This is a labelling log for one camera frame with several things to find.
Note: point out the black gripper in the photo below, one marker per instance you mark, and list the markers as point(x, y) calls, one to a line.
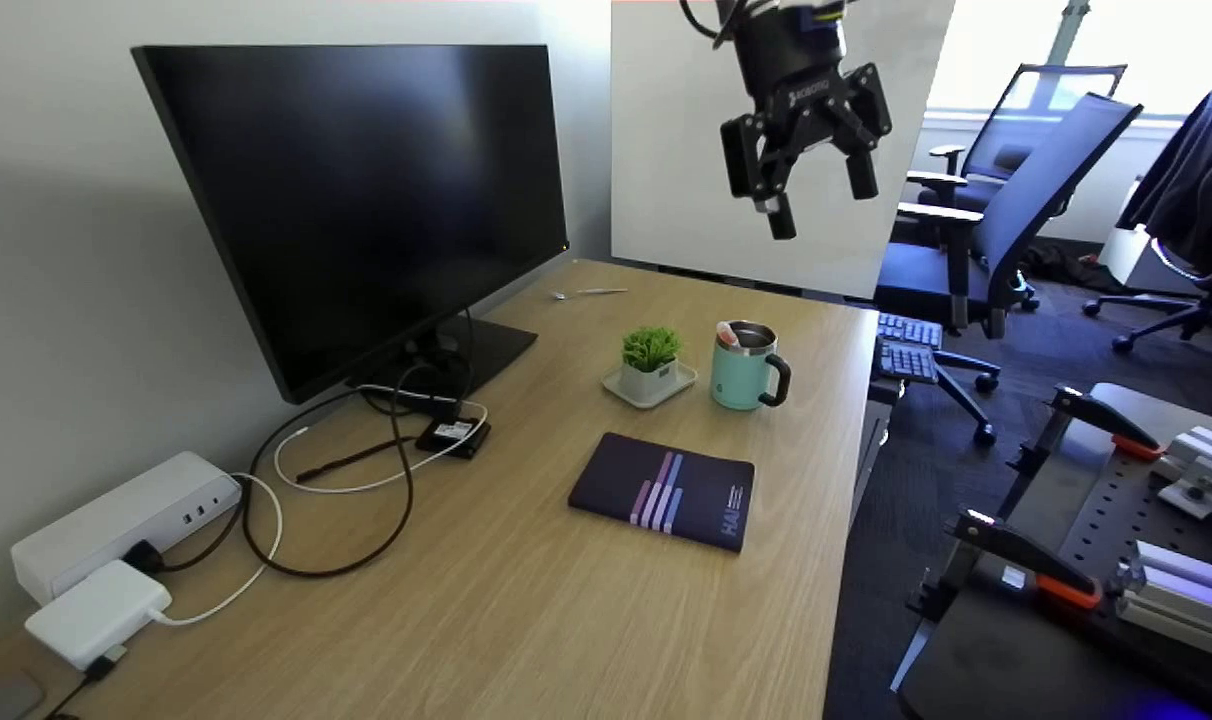
point(789, 63)

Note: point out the black mesh office chair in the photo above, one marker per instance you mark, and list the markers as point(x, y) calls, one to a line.
point(1016, 121)

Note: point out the blue office chair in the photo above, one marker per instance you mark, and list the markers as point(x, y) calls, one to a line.
point(1016, 202)

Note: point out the blue ribbed pad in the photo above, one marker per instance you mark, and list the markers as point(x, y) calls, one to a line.
point(909, 348)

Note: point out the small white stick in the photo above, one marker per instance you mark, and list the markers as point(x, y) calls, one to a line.
point(585, 293)

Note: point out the small green potted plant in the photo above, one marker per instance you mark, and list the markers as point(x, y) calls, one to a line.
point(651, 361)

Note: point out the dark notebook with coloured stripes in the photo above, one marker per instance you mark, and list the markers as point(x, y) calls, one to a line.
point(667, 491)

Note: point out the office chair with dark jacket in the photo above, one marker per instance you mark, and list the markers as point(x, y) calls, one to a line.
point(1198, 187)

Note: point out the black monitor stand base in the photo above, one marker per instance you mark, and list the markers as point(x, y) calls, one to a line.
point(479, 348)

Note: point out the black clamp with orange grip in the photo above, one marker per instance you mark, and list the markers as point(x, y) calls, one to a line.
point(1097, 416)
point(1028, 554)

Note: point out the black computer monitor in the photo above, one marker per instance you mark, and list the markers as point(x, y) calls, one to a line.
point(367, 202)

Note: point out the small black hub device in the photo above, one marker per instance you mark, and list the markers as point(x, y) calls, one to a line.
point(453, 439)

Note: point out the aluminium extrusion bar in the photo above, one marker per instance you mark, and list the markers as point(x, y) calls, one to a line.
point(1184, 600)
point(1206, 461)

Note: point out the white power strip box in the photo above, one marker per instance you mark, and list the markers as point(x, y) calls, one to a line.
point(126, 521)

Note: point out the white power adapter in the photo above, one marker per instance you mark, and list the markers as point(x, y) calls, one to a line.
point(98, 615)

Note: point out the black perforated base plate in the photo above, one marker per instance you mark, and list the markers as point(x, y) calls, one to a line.
point(1016, 654)

